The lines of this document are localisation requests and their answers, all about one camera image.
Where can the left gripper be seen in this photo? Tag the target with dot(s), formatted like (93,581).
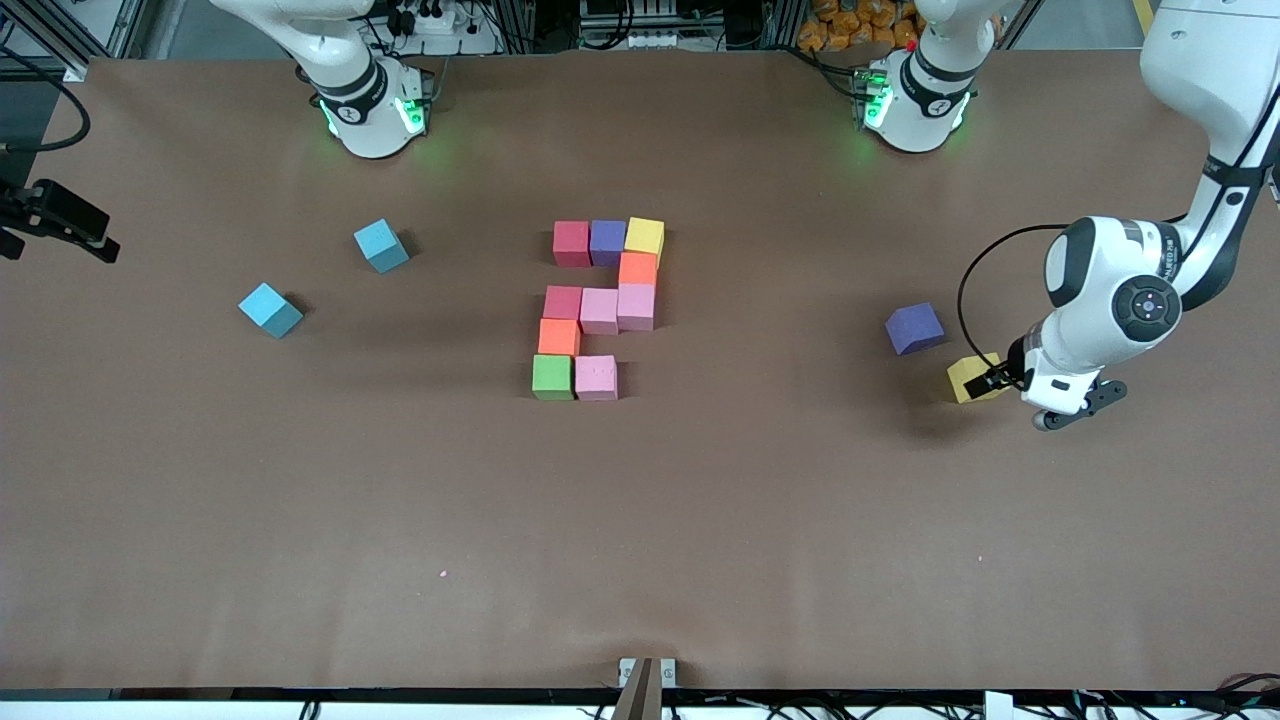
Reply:
(1009,375)

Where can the yellow foam block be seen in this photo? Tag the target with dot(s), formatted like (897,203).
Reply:
(962,378)
(644,236)

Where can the orange foam block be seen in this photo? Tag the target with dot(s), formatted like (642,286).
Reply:
(558,337)
(638,268)

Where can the pink foam block with notch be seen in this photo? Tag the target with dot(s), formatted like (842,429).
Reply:
(596,377)

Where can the purple foam block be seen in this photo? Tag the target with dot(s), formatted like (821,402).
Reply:
(607,242)
(914,327)

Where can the red foam block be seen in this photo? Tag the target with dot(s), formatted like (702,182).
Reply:
(571,243)
(562,302)

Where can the green foam block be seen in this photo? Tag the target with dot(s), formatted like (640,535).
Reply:
(553,377)

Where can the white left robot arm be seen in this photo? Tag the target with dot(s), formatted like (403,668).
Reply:
(1200,60)

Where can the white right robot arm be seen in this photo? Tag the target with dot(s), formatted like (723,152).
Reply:
(365,115)

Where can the blue foam block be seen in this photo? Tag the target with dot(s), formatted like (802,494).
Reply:
(381,245)
(271,310)

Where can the bag of orange items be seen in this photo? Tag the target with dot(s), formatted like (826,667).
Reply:
(850,25)

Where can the brown table cover sheet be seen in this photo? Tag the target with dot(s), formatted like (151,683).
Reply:
(640,540)

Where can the white power strip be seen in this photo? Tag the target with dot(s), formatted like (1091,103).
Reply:
(440,22)

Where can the silver metal rack equipment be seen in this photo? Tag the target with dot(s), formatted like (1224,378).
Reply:
(640,20)

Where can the aluminium frame profile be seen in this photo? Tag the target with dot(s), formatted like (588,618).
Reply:
(128,25)

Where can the metal bracket with brown wedge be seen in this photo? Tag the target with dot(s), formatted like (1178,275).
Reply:
(647,682)

